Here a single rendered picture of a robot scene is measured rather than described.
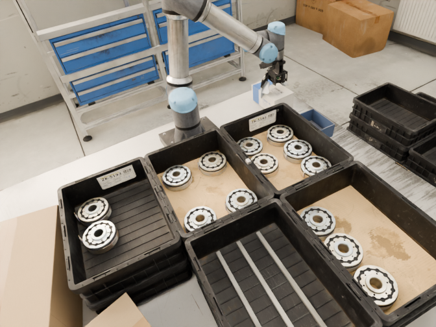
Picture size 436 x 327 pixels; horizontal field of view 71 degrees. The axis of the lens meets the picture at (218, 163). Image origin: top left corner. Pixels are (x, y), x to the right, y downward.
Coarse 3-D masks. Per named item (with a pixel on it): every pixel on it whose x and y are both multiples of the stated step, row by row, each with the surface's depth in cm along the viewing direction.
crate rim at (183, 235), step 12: (204, 132) 115; (180, 144) 113; (228, 144) 109; (144, 156) 109; (240, 156) 104; (252, 168) 99; (156, 180) 100; (168, 204) 92; (252, 204) 89; (228, 216) 87; (180, 228) 85; (204, 228) 84
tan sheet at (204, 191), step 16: (192, 160) 120; (160, 176) 115; (192, 176) 113; (208, 176) 112; (224, 176) 112; (176, 192) 109; (192, 192) 108; (208, 192) 107; (224, 192) 106; (176, 208) 103; (192, 208) 103; (224, 208) 101
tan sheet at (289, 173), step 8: (256, 136) 126; (264, 136) 126; (264, 144) 122; (264, 152) 119; (272, 152) 118; (280, 152) 118; (312, 152) 116; (280, 160) 115; (280, 168) 112; (288, 168) 111; (296, 168) 111; (272, 176) 109; (280, 176) 109; (288, 176) 108; (296, 176) 108; (272, 184) 107; (280, 184) 106; (288, 184) 106
